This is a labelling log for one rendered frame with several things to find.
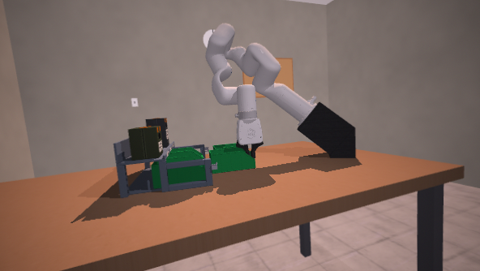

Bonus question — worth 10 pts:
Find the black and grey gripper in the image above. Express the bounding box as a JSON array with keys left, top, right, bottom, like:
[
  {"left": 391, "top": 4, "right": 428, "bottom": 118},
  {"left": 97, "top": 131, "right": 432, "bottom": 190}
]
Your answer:
[{"left": 236, "top": 118, "right": 264, "bottom": 158}]

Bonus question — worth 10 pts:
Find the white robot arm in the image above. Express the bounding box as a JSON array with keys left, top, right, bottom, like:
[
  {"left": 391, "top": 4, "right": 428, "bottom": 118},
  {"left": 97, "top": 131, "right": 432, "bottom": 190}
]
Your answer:
[{"left": 205, "top": 24, "right": 317, "bottom": 126}]

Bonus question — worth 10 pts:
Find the green bin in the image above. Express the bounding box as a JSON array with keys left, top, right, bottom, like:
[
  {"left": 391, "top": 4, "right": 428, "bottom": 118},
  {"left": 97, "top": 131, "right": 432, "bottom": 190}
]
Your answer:
[
  {"left": 151, "top": 156, "right": 206, "bottom": 189},
  {"left": 167, "top": 147, "right": 204, "bottom": 159},
  {"left": 213, "top": 143, "right": 246, "bottom": 152},
  {"left": 208, "top": 147, "right": 255, "bottom": 174}
]

